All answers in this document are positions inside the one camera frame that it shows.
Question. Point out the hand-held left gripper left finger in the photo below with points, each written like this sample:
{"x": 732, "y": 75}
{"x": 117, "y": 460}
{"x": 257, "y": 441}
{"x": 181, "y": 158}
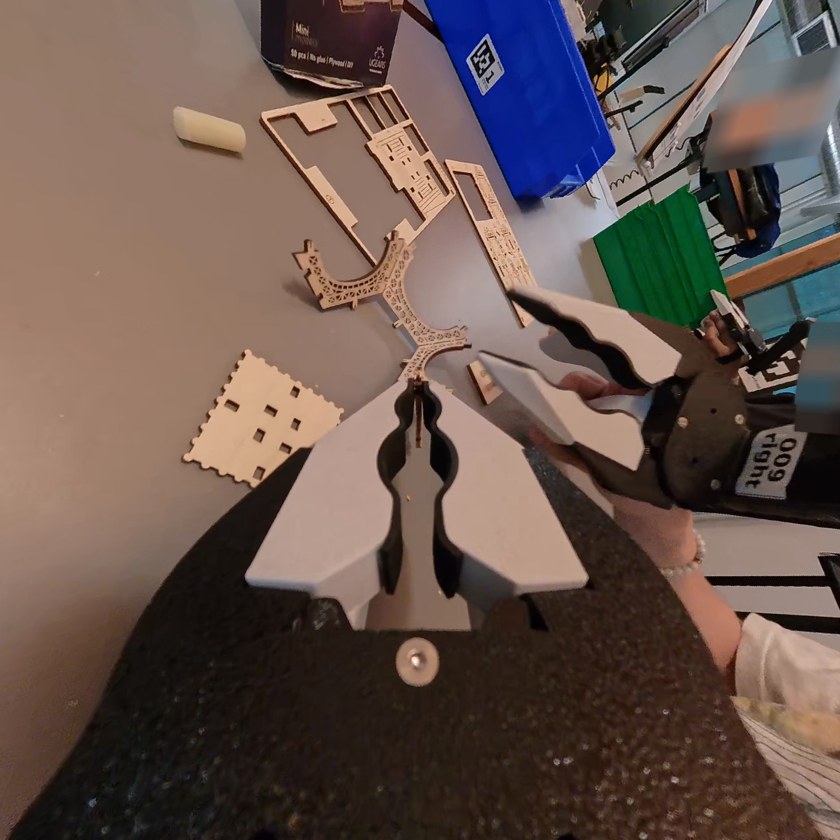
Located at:
{"x": 328, "y": 525}

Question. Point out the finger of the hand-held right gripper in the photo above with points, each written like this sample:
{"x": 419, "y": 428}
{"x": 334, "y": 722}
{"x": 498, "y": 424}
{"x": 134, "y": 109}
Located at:
{"x": 558, "y": 413}
{"x": 623, "y": 341}

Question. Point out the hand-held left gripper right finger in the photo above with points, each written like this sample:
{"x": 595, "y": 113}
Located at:
{"x": 512, "y": 525}

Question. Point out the wooden tower arch assembly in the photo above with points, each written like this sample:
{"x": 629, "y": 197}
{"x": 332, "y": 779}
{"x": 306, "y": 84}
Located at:
{"x": 403, "y": 289}

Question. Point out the grey desk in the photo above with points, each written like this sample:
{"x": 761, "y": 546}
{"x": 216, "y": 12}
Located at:
{"x": 98, "y": 328}

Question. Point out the person's right hand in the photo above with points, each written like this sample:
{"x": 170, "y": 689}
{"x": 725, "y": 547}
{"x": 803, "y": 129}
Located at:
{"x": 656, "y": 531}

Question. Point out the small wooden peg plate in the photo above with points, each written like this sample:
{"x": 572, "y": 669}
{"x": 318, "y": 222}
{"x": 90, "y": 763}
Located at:
{"x": 485, "y": 387}

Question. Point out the green plastic bin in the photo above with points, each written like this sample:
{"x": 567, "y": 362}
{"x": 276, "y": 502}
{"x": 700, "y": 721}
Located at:
{"x": 656, "y": 262}

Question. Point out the black white marker sign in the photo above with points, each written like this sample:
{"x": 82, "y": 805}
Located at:
{"x": 774, "y": 374}

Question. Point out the square wooden plate with holes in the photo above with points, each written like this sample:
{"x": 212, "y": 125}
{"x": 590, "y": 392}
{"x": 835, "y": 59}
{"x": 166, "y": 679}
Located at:
{"x": 223, "y": 453}

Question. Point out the narrow wooden part sheet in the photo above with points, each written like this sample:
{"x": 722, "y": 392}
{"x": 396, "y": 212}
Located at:
{"x": 502, "y": 249}

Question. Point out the blue backpack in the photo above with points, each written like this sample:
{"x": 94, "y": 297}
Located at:
{"x": 754, "y": 210}

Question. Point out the blue plastic bin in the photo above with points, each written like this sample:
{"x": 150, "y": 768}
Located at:
{"x": 544, "y": 131}

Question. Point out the white printed T-shirt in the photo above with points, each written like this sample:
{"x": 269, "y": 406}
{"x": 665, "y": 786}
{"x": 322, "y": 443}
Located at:
{"x": 787, "y": 656}

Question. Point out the wide wooden part sheet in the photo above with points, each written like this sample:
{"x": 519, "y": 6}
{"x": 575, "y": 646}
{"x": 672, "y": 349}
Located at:
{"x": 407, "y": 164}

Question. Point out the white sign board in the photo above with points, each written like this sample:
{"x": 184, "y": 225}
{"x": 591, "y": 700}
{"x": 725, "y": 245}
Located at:
{"x": 715, "y": 72}

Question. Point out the pale wax stick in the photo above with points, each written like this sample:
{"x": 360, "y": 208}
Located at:
{"x": 210, "y": 131}

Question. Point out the purple tower kit box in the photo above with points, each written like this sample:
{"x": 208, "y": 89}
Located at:
{"x": 328, "y": 46}

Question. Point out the wooden post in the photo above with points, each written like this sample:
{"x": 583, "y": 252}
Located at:
{"x": 787, "y": 262}

